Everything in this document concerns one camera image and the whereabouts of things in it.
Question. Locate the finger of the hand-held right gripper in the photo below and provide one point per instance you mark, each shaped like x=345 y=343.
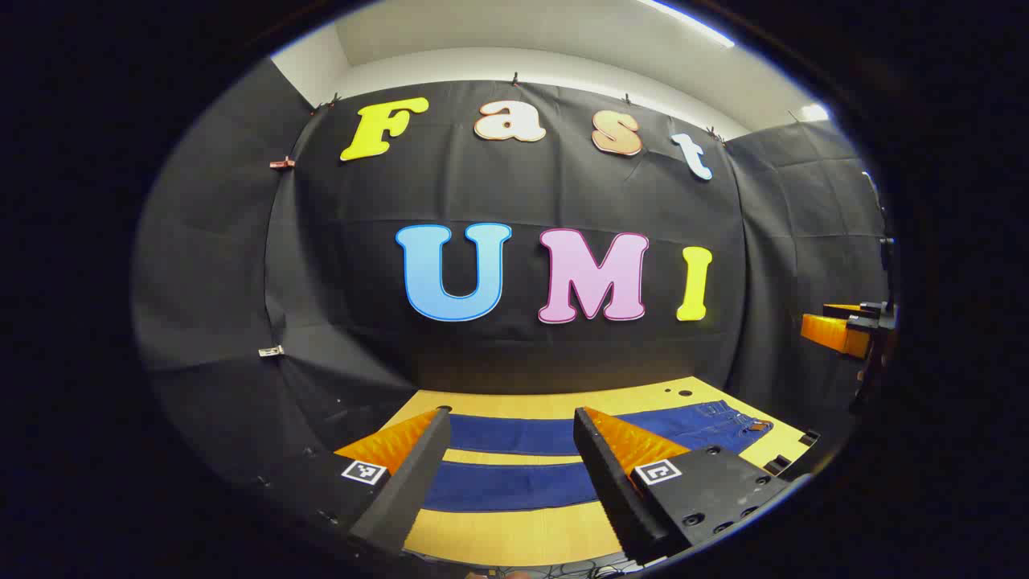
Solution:
x=836 y=336
x=852 y=310

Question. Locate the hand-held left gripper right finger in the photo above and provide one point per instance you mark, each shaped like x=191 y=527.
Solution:
x=615 y=498

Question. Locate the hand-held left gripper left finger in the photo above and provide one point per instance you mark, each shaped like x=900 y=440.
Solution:
x=406 y=490

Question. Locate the blue jeans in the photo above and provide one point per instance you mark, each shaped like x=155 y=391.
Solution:
x=514 y=434

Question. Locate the small white clip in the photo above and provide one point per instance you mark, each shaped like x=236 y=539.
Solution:
x=271 y=351

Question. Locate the short ceiling light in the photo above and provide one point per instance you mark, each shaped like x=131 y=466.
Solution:
x=814 y=112

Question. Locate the black backdrop cloth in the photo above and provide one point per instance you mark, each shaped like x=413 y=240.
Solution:
x=563 y=193

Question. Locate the small red clip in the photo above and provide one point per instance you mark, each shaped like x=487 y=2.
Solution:
x=281 y=163

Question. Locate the black table edge bracket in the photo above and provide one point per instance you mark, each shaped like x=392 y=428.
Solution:
x=809 y=438
x=777 y=464

